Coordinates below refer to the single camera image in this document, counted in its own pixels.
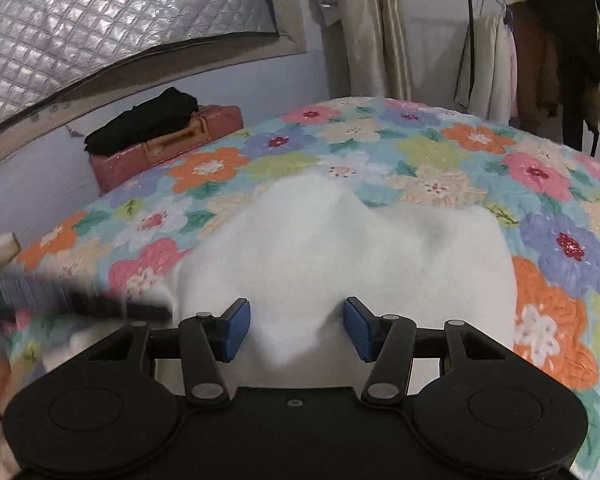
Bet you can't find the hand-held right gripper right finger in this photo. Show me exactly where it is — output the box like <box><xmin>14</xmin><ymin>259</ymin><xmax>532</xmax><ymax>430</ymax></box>
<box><xmin>343</xmin><ymin>296</ymin><xmax>510</xmax><ymax>405</ymax></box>

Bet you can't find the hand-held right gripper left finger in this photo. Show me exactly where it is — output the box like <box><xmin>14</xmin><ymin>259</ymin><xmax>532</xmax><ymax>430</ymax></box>
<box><xmin>87</xmin><ymin>298</ymin><xmax>252</xmax><ymax>407</ymax></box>

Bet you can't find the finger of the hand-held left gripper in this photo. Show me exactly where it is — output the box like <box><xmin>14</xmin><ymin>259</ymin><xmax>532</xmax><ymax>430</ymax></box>
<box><xmin>97</xmin><ymin>295</ymin><xmax>175</xmax><ymax>322</ymax></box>

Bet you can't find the cream fleece garment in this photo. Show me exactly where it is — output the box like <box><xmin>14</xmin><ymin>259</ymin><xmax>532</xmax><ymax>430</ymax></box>
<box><xmin>42</xmin><ymin>172</ymin><xmax>519</xmax><ymax>392</ymax></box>

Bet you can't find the beige cloth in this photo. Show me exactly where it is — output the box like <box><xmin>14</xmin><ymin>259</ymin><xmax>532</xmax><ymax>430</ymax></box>
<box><xmin>0</xmin><ymin>232</ymin><xmax>22</xmax><ymax>267</ymax></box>

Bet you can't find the red-brown plastic case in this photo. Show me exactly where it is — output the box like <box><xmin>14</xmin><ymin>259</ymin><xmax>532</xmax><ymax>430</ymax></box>
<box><xmin>90</xmin><ymin>104</ymin><xmax>245</xmax><ymax>196</ymax></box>

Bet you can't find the floral quilted bedspread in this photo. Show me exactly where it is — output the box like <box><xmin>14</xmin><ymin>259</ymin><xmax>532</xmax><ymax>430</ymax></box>
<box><xmin>0</xmin><ymin>96</ymin><xmax>600</xmax><ymax>480</ymax></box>

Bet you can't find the folded black cloth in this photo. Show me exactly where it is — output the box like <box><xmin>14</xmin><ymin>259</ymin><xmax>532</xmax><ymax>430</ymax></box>
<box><xmin>82</xmin><ymin>86</ymin><xmax>201</xmax><ymax>157</ymax></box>

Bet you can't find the silver quilted window cover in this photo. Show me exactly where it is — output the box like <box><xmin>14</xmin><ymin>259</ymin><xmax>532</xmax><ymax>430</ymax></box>
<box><xmin>0</xmin><ymin>0</ymin><xmax>282</xmax><ymax>133</ymax></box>

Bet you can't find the cream hanging coat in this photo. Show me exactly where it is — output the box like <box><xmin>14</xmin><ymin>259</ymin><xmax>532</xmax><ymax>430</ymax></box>
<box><xmin>453</xmin><ymin>12</ymin><xmax>514</xmax><ymax>122</ymax></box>

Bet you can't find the beige curtain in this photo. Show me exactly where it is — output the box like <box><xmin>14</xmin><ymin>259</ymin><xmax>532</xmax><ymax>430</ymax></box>
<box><xmin>322</xmin><ymin>0</ymin><xmax>414</xmax><ymax>102</ymax></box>

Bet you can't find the brown hanging jacket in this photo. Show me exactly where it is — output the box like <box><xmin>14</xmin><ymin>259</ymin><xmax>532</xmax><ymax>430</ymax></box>
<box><xmin>509</xmin><ymin>2</ymin><xmax>563</xmax><ymax>122</ymax></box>

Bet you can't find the black hanging garment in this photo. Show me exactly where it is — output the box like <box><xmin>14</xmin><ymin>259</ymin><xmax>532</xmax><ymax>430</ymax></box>
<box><xmin>507</xmin><ymin>0</ymin><xmax>600</xmax><ymax>153</ymax></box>

